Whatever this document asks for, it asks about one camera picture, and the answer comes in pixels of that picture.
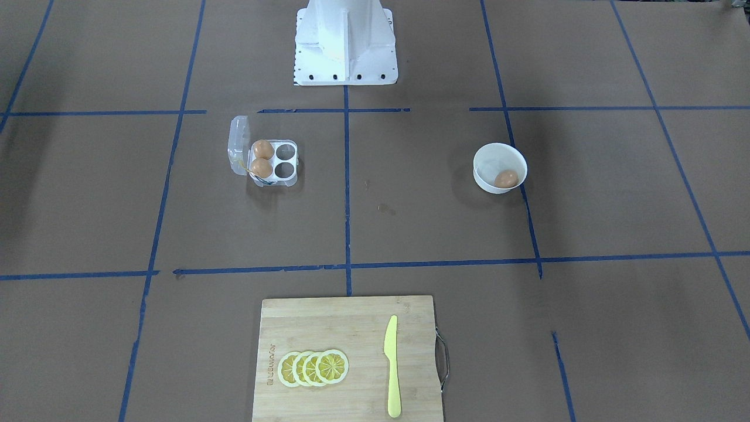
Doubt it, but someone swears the brown egg from bowl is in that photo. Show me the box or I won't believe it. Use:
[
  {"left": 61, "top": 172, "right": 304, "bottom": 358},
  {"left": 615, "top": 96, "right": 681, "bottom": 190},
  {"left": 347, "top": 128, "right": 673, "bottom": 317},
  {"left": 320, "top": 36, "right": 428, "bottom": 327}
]
[{"left": 493, "top": 169, "right": 520, "bottom": 189}]

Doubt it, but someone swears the clear plastic egg box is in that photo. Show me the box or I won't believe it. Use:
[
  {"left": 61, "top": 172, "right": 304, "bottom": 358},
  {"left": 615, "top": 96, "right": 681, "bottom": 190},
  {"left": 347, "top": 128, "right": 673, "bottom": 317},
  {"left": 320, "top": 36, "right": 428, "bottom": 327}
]
[{"left": 227, "top": 115, "right": 299, "bottom": 187}]

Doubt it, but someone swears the brown egg front in box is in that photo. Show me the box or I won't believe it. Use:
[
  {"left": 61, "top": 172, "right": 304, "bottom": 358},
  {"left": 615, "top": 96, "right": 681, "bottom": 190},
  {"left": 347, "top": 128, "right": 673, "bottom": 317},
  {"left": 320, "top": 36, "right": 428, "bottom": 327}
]
[{"left": 249, "top": 158, "right": 274, "bottom": 179}]

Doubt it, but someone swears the brown egg in box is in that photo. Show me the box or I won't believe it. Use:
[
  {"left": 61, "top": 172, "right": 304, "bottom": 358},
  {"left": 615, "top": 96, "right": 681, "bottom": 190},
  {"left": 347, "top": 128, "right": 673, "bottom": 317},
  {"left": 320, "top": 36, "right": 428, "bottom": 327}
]
[
  {"left": 252, "top": 139, "right": 274, "bottom": 160},
  {"left": 249, "top": 158, "right": 274, "bottom": 179}
]

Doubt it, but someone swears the brown egg rear in box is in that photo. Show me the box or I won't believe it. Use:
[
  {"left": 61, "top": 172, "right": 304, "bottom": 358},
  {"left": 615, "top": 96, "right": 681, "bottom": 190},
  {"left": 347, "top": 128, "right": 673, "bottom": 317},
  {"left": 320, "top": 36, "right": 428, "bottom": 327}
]
[{"left": 252, "top": 139, "right": 274, "bottom": 160}]

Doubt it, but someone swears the bamboo cutting board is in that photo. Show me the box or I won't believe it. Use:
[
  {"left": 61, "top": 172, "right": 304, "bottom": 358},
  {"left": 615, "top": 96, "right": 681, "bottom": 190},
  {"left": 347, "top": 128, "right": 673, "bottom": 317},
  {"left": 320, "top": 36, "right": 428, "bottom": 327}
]
[{"left": 252, "top": 295, "right": 444, "bottom": 421}]

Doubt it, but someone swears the white ceramic bowl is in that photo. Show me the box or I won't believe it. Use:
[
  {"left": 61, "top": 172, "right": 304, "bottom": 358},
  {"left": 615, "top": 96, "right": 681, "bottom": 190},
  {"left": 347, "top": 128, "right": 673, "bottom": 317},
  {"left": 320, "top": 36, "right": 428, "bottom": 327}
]
[{"left": 472, "top": 142, "right": 528, "bottom": 195}]

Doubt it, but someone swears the yellow plastic knife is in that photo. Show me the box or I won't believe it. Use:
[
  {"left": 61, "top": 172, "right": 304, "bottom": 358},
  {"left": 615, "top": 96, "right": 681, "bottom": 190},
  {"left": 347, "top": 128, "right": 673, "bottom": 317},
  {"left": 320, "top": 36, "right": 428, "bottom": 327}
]
[{"left": 383, "top": 315, "right": 402, "bottom": 419}]

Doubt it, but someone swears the lemon slice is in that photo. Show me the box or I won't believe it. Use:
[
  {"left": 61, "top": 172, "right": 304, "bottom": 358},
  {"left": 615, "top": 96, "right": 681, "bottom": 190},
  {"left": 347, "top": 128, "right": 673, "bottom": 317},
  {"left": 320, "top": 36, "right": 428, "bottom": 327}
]
[
  {"left": 277, "top": 352, "right": 301, "bottom": 388},
  {"left": 317, "top": 349, "right": 349, "bottom": 385},
  {"left": 302, "top": 352, "right": 326, "bottom": 387},
  {"left": 292, "top": 350, "right": 313, "bottom": 387}
]

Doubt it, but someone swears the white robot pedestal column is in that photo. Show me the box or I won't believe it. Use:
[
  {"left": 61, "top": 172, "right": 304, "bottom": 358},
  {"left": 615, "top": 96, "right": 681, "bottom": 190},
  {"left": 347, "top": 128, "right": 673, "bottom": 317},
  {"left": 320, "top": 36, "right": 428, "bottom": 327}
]
[{"left": 293, "top": 1, "right": 398, "bottom": 86}]

